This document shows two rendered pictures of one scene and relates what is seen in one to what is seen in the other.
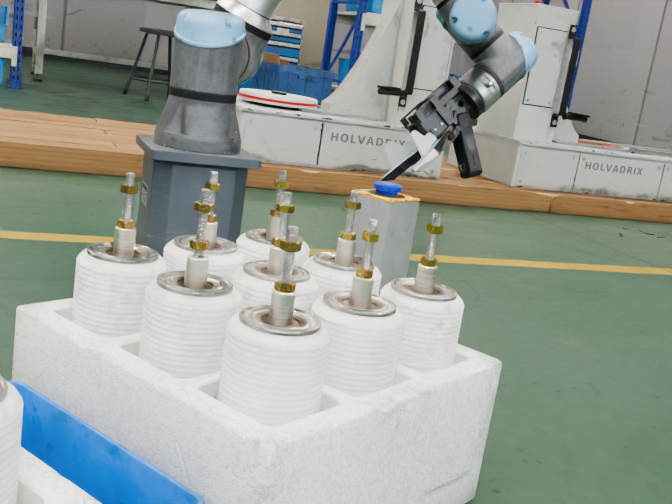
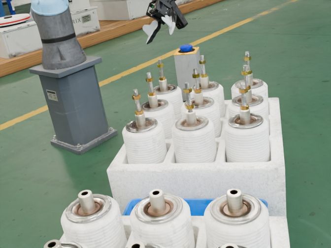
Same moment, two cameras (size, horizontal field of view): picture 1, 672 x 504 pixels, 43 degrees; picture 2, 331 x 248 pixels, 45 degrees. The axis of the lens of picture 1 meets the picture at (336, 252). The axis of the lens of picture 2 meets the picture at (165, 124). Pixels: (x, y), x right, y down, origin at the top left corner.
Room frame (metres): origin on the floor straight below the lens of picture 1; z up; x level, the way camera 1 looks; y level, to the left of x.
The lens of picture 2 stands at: (0.07, 0.49, 0.62)
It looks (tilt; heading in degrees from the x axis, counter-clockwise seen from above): 24 degrees down; 338
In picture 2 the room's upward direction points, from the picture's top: 9 degrees counter-clockwise
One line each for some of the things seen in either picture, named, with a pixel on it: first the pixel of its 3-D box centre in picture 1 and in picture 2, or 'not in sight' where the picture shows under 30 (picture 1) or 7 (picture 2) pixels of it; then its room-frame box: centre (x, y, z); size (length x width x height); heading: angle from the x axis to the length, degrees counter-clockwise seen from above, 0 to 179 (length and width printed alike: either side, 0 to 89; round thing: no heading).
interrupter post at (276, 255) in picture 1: (278, 261); (198, 98); (0.90, 0.06, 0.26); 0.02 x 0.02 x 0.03
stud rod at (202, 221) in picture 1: (201, 227); (188, 99); (0.81, 0.13, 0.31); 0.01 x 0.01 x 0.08
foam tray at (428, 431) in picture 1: (257, 407); (206, 159); (0.90, 0.06, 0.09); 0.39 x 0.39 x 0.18; 52
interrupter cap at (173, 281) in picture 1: (195, 284); (191, 123); (0.81, 0.13, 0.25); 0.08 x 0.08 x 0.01
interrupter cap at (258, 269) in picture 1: (276, 272); (199, 103); (0.90, 0.06, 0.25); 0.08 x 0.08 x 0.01
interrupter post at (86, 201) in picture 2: not in sight; (86, 201); (0.63, 0.42, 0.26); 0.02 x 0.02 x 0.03
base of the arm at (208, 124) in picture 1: (200, 118); (61, 48); (1.47, 0.27, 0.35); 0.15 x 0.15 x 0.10
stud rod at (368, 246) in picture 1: (367, 255); (246, 80); (0.83, -0.03, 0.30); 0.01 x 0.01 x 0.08
